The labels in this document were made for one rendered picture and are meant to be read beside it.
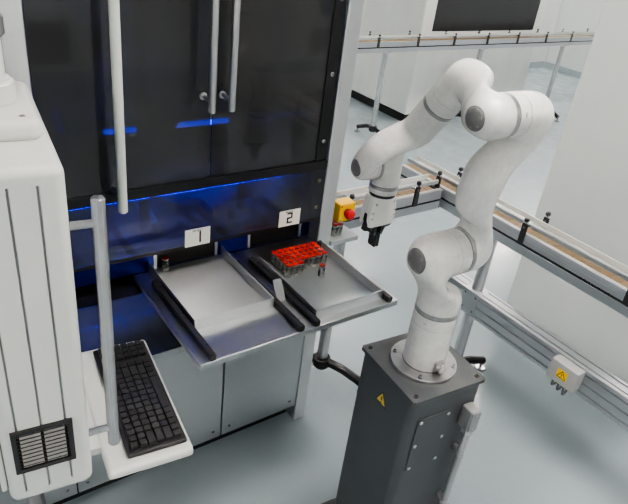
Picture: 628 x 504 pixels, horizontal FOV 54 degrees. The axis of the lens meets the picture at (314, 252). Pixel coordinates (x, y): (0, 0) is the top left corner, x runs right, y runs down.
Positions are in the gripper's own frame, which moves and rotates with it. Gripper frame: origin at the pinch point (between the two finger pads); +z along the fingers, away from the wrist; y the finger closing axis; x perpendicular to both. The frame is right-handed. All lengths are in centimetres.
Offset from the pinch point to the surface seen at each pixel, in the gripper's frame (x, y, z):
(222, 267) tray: -35, 32, 22
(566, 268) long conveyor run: 19, -82, 21
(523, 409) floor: 11, -107, 110
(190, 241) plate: -35, 43, 9
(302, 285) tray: -14.8, 13.3, 22.1
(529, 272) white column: -30, -143, 67
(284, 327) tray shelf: 1.2, 30.3, 22.3
